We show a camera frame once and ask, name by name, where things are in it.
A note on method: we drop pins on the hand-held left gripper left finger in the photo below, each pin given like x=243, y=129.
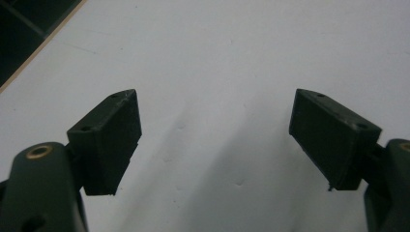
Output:
x=109, y=141

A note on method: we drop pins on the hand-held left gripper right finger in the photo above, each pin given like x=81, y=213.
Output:
x=332, y=141

